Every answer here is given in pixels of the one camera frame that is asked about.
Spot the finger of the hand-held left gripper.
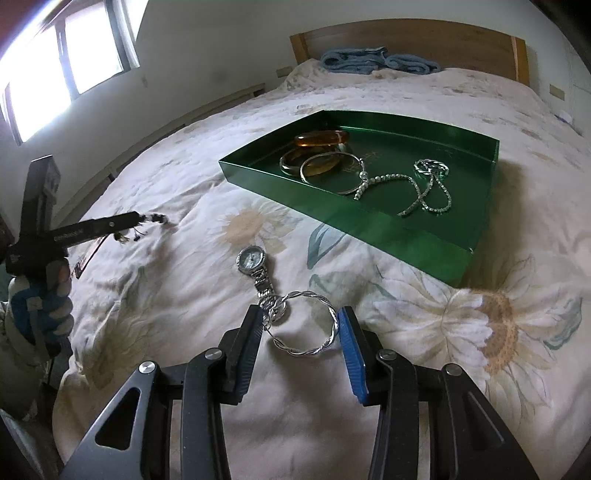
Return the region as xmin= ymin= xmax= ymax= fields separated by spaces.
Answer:
xmin=95 ymin=211 xmax=141 ymax=236

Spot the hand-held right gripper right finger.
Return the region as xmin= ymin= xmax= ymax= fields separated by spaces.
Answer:
xmin=336 ymin=305 xmax=541 ymax=480

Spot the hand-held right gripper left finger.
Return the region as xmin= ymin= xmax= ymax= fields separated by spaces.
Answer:
xmin=60 ymin=305 xmax=266 ymax=480

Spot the twisted silver bangle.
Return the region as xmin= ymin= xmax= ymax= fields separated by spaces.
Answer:
xmin=265 ymin=291 xmax=342 ymax=357

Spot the black and white beaded bracelet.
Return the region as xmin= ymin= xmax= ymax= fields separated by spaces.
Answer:
xmin=111 ymin=212 xmax=178 ymax=245

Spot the silver wristwatch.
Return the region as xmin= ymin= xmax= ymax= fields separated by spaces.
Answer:
xmin=235 ymin=246 xmax=289 ymax=328

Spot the green box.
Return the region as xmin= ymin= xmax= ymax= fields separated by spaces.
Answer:
xmin=218 ymin=110 xmax=502 ymax=286

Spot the plain silver bangle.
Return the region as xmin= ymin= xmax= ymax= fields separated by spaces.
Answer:
xmin=300 ymin=151 xmax=365 ymax=195

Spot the sparkly silver bracelet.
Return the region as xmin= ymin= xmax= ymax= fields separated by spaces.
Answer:
xmin=413 ymin=158 xmax=450 ymax=181

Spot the amber bangle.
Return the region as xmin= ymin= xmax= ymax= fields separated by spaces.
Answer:
xmin=294 ymin=129 xmax=352 ymax=151

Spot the person's left hand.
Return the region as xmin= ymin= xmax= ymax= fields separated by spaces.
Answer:
xmin=7 ymin=256 xmax=75 ymax=358

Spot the floral bedspread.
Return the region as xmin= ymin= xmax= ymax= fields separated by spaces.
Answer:
xmin=51 ymin=60 xmax=591 ymax=480

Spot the window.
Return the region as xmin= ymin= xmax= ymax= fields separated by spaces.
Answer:
xmin=0 ymin=0 xmax=151 ymax=146

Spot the brown gold bangle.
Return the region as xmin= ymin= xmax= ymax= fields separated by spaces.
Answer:
xmin=279 ymin=147 xmax=345 ymax=178

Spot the blue towel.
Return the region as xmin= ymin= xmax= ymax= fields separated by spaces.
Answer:
xmin=320 ymin=45 xmax=441 ymax=75

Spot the wooden headboard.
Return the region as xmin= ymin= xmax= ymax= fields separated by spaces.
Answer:
xmin=289 ymin=31 xmax=529 ymax=86

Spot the silver chain necklace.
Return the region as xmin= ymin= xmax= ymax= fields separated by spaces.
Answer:
xmin=353 ymin=171 xmax=453 ymax=219

